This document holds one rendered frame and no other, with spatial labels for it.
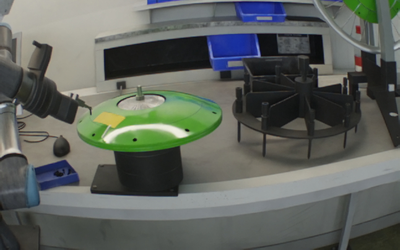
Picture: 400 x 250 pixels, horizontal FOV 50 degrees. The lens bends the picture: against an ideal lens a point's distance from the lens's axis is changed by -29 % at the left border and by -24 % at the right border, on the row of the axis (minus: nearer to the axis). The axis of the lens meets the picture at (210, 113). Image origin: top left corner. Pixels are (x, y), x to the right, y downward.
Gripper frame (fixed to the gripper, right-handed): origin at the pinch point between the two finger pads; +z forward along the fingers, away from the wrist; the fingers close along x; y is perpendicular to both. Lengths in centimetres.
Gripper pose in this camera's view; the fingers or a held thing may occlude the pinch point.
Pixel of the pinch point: (90, 108)
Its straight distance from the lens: 100.4
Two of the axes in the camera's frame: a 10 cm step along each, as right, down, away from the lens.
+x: 7.8, 1.5, -6.1
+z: 5.5, 3.1, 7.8
